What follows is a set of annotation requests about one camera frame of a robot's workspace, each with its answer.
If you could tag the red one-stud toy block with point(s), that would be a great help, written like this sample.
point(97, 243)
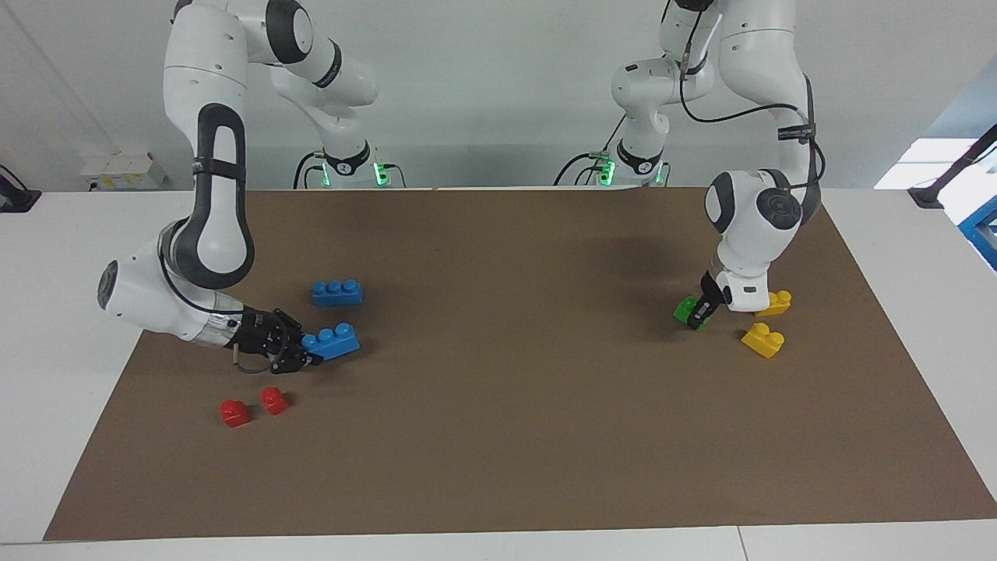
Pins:
point(234, 414)
point(274, 400)

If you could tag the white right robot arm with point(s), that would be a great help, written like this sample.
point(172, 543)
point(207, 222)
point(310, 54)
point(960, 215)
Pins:
point(210, 226)

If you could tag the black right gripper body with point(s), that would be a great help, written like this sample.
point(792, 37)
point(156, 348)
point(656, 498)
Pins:
point(265, 335)

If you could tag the brown table mat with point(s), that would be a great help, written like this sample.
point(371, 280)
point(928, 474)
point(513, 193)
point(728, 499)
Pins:
point(498, 436)

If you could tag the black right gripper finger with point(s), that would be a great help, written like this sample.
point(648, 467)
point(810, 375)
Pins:
point(299, 326)
point(311, 361)

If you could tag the yellow two-stud toy block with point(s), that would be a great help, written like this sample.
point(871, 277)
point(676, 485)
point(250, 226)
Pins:
point(780, 304)
point(762, 341)

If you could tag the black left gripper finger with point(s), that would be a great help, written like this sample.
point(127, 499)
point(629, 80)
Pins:
point(703, 315)

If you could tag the black stand with clamp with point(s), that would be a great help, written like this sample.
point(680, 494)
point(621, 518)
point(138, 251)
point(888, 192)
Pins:
point(946, 175)

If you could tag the green two-stud toy block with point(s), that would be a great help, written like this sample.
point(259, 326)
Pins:
point(684, 310)

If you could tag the blue three-stud toy block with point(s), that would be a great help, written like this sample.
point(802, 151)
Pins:
point(336, 294)
point(335, 341)

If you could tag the black table clamp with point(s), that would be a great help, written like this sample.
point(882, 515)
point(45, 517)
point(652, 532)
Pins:
point(15, 195)

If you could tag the blue frame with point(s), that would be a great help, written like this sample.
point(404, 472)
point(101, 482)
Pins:
point(983, 234)

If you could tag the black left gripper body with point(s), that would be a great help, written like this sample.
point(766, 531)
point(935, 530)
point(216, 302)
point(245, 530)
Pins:
point(713, 292)

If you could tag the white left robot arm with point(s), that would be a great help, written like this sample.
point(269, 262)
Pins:
point(752, 226)

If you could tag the white wall socket box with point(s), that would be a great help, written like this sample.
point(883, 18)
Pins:
point(121, 171)

